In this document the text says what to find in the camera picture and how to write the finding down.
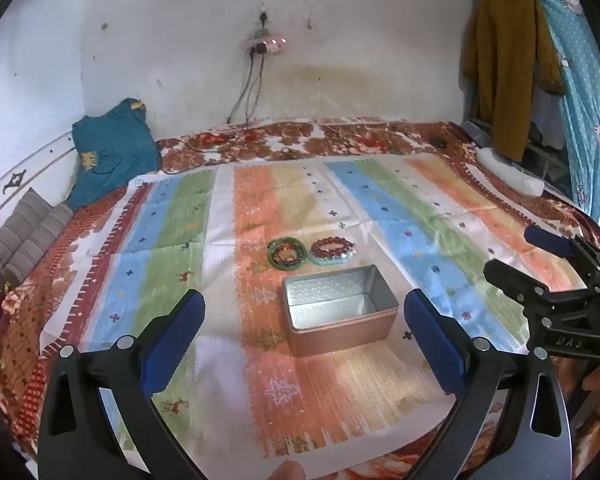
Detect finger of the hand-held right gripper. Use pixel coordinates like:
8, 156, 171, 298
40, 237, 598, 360
482, 258, 600, 311
524, 225, 600, 273

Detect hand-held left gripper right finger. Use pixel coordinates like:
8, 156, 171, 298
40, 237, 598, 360
404, 287, 576, 480

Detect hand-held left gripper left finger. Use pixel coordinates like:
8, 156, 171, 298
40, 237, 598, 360
37, 288, 207, 480

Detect rectangular metal tin box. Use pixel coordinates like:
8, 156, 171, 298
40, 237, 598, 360
281, 264, 400, 358

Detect green bangle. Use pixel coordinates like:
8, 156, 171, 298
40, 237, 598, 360
266, 238, 309, 268

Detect light blue bead bracelet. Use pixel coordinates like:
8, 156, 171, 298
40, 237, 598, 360
307, 250, 357, 267

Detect yellow and black bead bracelet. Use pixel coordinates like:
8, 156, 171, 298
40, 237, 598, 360
272, 242, 304, 266

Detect red bead bracelet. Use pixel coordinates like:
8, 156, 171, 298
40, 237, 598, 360
307, 237, 355, 260

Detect person's left hand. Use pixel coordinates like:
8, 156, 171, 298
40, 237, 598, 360
269, 461, 309, 480

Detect white bundle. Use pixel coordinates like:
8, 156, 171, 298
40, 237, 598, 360
475, 147, 546, 197

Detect blue dotted curtain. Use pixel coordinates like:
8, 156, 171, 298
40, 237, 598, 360
505, 0, 600, 226

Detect grey striped cushion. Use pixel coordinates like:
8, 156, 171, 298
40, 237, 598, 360
0, 187, 75, 288

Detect mustard jacket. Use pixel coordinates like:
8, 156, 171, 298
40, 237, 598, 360
461, 0, 566, 162

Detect colourful striped cloth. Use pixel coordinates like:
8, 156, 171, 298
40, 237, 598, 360
40, 152, 588, 458

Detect teal shirt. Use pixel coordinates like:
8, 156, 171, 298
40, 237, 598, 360
71, 98, 162, 211

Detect pink power strip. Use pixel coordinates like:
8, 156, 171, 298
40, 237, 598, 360
245, 35, 287, 56

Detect black power cable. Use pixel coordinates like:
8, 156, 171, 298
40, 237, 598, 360
245, 52, 266, 125
182, 52, 255, 153

